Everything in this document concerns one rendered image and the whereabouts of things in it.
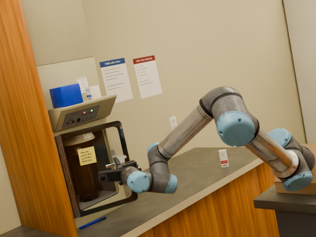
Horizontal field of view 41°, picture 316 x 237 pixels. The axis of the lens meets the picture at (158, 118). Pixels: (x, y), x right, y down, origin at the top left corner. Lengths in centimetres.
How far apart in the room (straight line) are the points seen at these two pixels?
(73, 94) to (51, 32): 32
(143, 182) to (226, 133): 37
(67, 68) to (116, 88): 76
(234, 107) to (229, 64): 229
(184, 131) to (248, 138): 28
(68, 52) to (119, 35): 83
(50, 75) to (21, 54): 18
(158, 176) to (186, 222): 61
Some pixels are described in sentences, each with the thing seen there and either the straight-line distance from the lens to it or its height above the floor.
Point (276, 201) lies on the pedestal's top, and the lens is 188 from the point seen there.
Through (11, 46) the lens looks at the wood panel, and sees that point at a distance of 194.
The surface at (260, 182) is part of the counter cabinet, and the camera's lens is 267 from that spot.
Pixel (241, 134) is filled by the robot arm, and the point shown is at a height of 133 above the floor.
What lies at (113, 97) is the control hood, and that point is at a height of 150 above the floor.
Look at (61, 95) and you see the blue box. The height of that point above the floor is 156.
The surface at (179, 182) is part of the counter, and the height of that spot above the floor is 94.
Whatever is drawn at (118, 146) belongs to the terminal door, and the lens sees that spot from 200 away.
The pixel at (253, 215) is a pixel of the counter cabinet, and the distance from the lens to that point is 262.
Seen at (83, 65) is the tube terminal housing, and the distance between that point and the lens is 209.
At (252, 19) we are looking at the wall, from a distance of 408.
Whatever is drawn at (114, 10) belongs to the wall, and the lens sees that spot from 285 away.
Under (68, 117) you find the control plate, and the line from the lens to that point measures 192.
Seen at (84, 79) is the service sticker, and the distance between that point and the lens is 208.
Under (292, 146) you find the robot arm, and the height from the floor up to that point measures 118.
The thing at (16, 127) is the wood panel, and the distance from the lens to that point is 207.
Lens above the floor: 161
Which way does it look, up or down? 7 degrees down
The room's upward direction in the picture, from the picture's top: 12 degrees counter-clockwise
